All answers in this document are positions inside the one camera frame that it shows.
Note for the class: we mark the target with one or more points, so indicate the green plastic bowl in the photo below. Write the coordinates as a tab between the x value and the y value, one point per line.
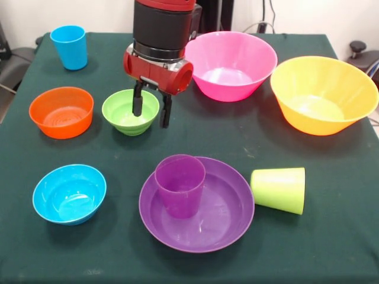
121	118

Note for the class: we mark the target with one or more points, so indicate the pink plastic bowl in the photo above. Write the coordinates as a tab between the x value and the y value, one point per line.
234	85

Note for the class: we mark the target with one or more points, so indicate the purple plastic bowl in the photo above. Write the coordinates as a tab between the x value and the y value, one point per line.
225	225

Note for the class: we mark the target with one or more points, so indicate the dark green tablecloth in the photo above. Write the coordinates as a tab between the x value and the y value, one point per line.
89	260

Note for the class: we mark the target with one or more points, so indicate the grey chair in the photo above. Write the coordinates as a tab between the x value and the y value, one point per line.
14	71

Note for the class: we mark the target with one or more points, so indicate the blue plastic cup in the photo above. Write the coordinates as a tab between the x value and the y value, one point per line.
71	50

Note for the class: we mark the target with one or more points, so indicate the purple plastic cup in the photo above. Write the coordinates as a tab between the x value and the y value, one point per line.
180	198

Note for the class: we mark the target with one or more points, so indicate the orange plastic bowl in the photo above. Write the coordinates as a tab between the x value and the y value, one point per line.
62	127

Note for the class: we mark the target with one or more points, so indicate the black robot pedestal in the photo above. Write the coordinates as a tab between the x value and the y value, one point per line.
219	14

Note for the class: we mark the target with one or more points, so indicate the black chair armrest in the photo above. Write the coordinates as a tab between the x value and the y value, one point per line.
358	47

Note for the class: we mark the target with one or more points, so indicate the black power plug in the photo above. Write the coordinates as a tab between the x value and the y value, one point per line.
261	27

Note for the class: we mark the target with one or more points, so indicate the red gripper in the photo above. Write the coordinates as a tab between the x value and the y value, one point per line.
154	74

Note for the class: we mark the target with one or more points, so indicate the blue plastic bowl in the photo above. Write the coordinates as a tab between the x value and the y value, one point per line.
68	192

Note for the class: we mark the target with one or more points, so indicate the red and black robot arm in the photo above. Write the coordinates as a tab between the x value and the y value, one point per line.
161	26

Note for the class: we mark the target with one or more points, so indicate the yellow plastic bowl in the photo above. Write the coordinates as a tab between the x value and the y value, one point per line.
311	124

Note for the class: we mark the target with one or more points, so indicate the lime green plastic cup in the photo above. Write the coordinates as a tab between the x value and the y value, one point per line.
278	189

